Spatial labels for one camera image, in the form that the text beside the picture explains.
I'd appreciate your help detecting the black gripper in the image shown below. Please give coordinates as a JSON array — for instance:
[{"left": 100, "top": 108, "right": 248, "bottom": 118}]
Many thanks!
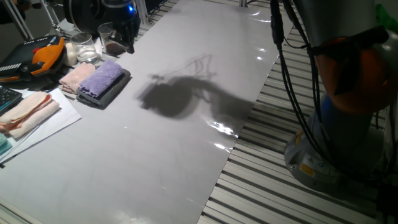
[{"left": 110, "top": 7, "right": 142, "bottom": 54}]

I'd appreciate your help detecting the purple fluffy cloth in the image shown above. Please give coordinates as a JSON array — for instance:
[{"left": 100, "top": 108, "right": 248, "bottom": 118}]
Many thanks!
[{"left": 78, "top": 59, "right": 124, "bottom": 98}]

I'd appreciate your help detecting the pink fluffy cloth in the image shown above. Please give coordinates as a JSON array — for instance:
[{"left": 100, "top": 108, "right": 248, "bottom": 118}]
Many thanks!
[{"left": 58, "top": 62, "right": 96, "bottom": 95}]

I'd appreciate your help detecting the teal cloth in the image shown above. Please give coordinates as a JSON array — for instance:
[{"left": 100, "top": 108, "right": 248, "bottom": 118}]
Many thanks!
[{"left": 0, "top": 133, "right": 13, "bottom": 156}]

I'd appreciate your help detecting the green cloth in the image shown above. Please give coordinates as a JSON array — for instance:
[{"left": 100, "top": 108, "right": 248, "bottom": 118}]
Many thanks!
[{"left": 374, "top": 2, "right": 398, "bottom": 32}]

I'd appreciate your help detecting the clear glass with brown powder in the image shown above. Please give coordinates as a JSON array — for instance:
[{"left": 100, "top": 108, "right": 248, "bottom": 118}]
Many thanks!
[{"left": 97, "top": 22, "right": 128, "bottom": 57}]

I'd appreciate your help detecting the clear glass with water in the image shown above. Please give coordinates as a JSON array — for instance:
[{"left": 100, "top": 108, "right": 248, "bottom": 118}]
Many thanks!
[{"left": 70, "top": 32, "right": 101, "bottom": 65}]

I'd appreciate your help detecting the black round device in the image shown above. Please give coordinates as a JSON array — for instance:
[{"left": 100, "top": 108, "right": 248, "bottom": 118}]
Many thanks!
[{"left": 63, "top": 0, "right": 108, "bottom": 34}]

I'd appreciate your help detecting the dark grey towel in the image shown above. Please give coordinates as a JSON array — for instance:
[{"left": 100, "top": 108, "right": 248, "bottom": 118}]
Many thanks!
[{"left": 76, "top": 68, "right": 132, "bottom": 111}]

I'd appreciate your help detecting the white egg-shaped object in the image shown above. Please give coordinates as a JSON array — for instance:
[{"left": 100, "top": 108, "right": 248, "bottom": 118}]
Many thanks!
[{"left": 63, "top": 42, "right": 78, "bottom": 67}]

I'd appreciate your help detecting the aluminium slanted bar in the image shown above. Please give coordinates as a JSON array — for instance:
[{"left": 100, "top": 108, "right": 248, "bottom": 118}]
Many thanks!
[
  {"left": 2, "top": 0, "right": 34, "bottom": 40},
  {"left": 39, "top": 0, "right": 63, "bottom": 34}
]

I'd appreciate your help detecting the black and orange teach pendant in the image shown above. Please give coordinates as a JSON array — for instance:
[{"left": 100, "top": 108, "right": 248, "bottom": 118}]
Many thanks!
[{"left": 0, "top": 34, "right": 67, "bottom": 83}]

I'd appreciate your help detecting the white paper sheet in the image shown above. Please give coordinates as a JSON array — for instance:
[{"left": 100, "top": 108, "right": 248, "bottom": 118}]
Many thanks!
[{"left": 0, "top": 88, "right": 83, "bottom": 163}]

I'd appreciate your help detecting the grey glossy table sheet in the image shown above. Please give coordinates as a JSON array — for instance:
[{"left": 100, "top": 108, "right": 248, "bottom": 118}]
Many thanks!
[{"left": 0, "top": 0, "right": 295, "bottom": 224}]

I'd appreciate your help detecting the cream folded towel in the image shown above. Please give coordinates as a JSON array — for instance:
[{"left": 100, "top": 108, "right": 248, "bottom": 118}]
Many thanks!
[{"left": 0, "top": 91, "right": 60, "bottom": 139}]

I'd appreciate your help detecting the black keyboard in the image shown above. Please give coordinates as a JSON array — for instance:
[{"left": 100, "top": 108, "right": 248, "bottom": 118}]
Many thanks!
[{"left": 0, "top": 85, "right": 24, "bottom": 114}]

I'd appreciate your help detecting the black cable with connector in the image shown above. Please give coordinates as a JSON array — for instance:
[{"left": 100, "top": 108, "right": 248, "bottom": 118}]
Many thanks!
[{"left": 269, "top": 0, "right": 324, "bottom": 156}]

